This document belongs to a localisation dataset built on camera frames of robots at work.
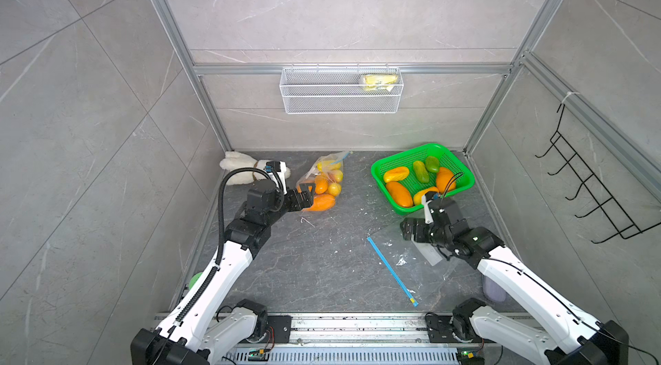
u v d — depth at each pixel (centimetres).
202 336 41
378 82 84
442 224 59
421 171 107
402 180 107
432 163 107
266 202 56
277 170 65
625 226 58
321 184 93
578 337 39
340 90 101
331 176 96
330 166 96
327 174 95
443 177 105
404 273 85
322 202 95
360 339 73
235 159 102
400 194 96
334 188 95
